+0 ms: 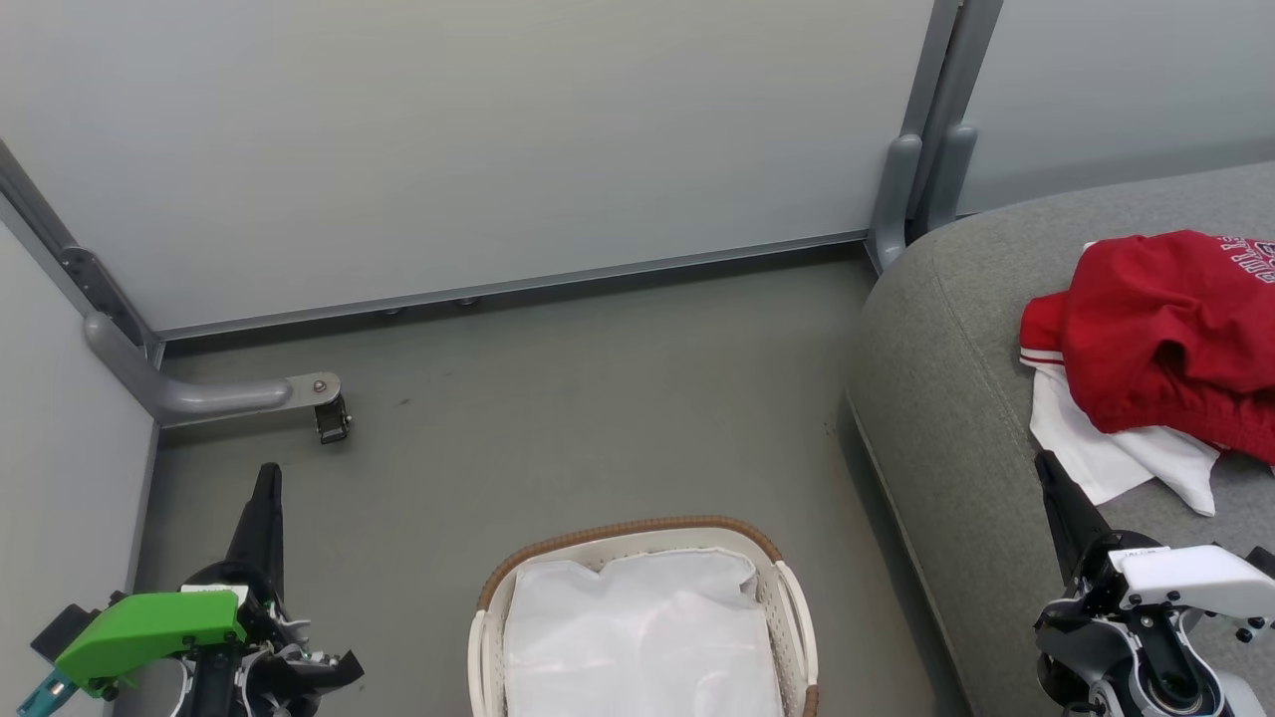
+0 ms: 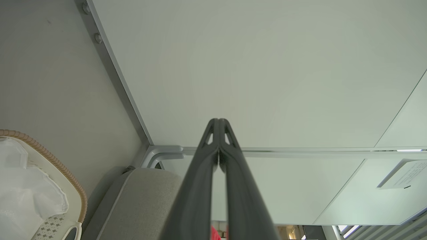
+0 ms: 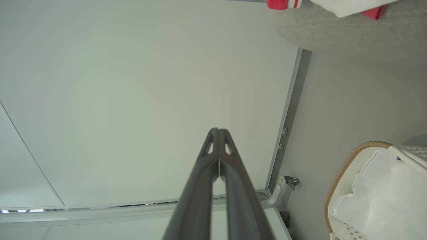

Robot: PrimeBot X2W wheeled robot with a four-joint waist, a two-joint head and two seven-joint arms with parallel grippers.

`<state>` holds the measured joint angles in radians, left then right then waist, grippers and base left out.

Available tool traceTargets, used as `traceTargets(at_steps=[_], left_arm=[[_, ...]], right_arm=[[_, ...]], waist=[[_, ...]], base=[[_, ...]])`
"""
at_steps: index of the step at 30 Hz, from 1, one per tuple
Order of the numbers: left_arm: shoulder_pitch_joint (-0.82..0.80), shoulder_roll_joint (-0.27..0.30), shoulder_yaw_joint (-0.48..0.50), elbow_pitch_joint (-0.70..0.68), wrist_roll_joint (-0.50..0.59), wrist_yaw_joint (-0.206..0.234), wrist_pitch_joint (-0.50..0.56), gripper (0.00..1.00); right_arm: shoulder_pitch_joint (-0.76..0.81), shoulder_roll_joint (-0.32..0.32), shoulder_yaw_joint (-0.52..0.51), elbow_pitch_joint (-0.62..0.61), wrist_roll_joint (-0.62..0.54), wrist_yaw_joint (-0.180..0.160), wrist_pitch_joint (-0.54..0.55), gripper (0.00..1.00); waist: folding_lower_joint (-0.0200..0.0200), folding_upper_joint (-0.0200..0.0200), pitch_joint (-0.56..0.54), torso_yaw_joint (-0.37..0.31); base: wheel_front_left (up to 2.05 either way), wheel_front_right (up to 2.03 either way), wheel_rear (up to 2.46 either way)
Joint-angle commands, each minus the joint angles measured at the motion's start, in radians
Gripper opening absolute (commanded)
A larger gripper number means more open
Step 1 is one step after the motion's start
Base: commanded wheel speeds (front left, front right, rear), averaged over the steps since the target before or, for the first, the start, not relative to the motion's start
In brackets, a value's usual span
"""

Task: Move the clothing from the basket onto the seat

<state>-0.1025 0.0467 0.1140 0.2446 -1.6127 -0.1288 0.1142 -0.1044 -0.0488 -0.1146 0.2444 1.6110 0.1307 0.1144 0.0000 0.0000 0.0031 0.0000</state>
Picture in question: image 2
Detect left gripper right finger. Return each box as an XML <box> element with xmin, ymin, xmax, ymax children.
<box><xmin>219</xmin><ymin>118</ymin><xmax>279</xmax><ymax>240</ymax></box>

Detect grey curved corner post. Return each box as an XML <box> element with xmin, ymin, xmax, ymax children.
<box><xmin>140</xmin><ymin>145</ymin><xmax>184</xmax><ymax>169</ymax></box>

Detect grey partition base rail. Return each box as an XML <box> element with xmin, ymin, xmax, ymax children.
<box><xmin>182</xmin><ymin>147</ymin><xmax>427</xmax><ymax>159</ymax></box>
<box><xmin>82</xmin><ymin>0</ymin><xmax>154</xmax><ymax>148</ymax></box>

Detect white laundry basket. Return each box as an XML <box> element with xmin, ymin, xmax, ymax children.
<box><xmin>0</xmin><ymin>129</ymin><xmax>88</xmax><ymax>240</ymax></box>

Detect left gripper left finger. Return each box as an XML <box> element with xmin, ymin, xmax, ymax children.
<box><xmin>160</xmin><ymin>118</ymin><xmax>219</xmax><ymax>240</ymax></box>

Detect white slatted blind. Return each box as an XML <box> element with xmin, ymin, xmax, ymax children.
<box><xmin>332</xmin><ymin>207</ymin><xmax>427</xmax><ymax>240</ymax></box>

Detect white paper notice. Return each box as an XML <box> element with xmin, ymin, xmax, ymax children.
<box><xmin>377</xmin><ymin>159</ymin><xmax>427</xmax><ymax>190</ymax></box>

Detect red garment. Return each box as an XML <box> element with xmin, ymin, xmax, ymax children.
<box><xmin>211</xmin><ymin>226</ymin><xmax>229</xmax><ymax>240</ymax></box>

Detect grey fabric sofa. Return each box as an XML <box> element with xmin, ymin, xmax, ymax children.
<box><xmin>81</xmin><ymin>167</ymin><xmax>187</xmax><ymax>240</ymax></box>

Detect white sheer garment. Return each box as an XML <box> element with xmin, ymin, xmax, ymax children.
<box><xmin>0</xmin><ymin>138</ymin><xmax>69</xmax><ymax>240</ymax></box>

